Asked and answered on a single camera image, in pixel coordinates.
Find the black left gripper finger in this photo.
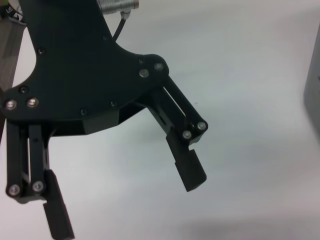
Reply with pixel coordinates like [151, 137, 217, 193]
[138, 73, 208, 193]
[5, 119, 76, 240]

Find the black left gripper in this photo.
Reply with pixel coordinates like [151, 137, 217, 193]
[0, 0, 172, 137]

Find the silver left wrist post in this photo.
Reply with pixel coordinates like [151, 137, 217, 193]
[96, 0, 141, 13]

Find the grey-green perforated storage bin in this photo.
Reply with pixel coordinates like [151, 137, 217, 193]
[303, 24, 320, 141]

